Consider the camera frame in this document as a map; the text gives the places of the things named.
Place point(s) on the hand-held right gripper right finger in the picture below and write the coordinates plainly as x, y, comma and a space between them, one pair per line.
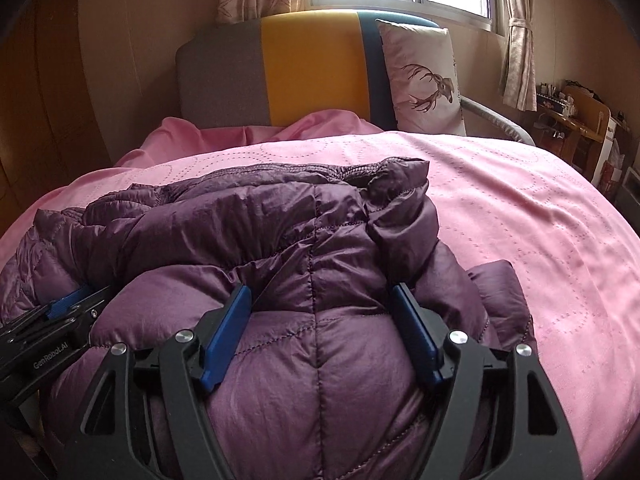
417, 335

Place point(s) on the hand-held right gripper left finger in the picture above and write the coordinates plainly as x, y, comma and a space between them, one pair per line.
225, 335

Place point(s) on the wooden wardrobe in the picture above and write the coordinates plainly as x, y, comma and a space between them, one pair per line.
45, 100

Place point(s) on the cluttered wooden desk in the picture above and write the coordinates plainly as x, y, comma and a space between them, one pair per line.
575, 120

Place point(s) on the deer print pillow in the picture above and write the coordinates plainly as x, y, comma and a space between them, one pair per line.
425, 80

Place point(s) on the grey yellow blue headboard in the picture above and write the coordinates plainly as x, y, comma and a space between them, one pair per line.
310, 70

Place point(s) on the white box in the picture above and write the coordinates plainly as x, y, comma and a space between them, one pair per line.
612, 155

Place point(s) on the purple down jacket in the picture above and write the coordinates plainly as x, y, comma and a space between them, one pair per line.
320, 240

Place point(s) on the grey curved rail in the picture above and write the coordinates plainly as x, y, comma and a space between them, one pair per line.
500, 117

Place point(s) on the pink bed sheet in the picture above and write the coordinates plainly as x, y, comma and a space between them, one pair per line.
500, 210

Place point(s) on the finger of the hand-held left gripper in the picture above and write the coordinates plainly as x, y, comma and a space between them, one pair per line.
67, 301
75, 321

